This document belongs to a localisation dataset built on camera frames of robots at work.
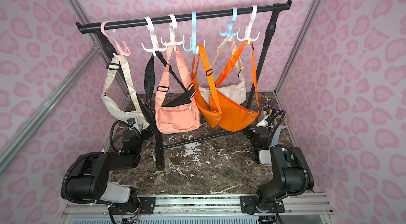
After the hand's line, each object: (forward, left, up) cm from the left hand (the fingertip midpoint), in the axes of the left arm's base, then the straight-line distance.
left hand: (141, 123), depth 91 cm
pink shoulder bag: (-5, -24, +11) cm, 27 cm away
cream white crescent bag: (+9, -54, +18) cm, 58 cm away
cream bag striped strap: (-9, -8, +19) cm, 22 cm away
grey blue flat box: (-2, -81, -12) cm, 82 cm away
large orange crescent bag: (+2, -53, +6) cm, 54 cm away
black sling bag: (-8, -13, +22) cm, 26 cm away
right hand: (+1, -66, -2) cm, 66 cm away
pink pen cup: (+5, -70, +2) cm, 70 cm away
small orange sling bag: (-7, -38, +18) cm, 43 cm away
